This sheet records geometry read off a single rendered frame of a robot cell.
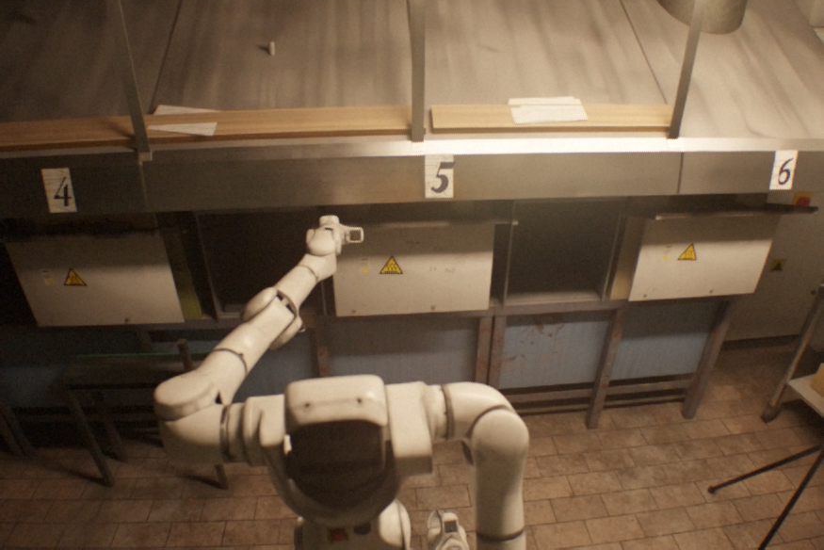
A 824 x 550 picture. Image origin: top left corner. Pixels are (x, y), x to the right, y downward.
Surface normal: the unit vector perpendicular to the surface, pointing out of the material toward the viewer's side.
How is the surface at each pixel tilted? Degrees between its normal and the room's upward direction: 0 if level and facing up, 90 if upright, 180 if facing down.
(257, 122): 33
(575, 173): 80
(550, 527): 0
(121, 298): 90
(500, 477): 72
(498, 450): 65
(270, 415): 2
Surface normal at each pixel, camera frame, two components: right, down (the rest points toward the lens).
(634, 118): 0.04, -0.48
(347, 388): 0.04, -0.86
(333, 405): 0.04, -0.73
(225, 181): 0.08, 0.30
